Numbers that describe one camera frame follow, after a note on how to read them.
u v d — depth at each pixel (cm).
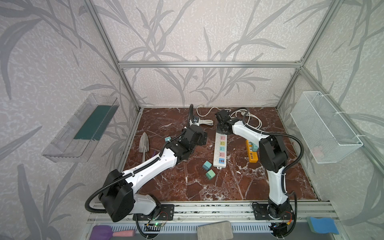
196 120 69
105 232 68
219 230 67
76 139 64
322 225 68
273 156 54
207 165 87
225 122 75
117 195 40
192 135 58
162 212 73
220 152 93
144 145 99
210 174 85
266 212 72
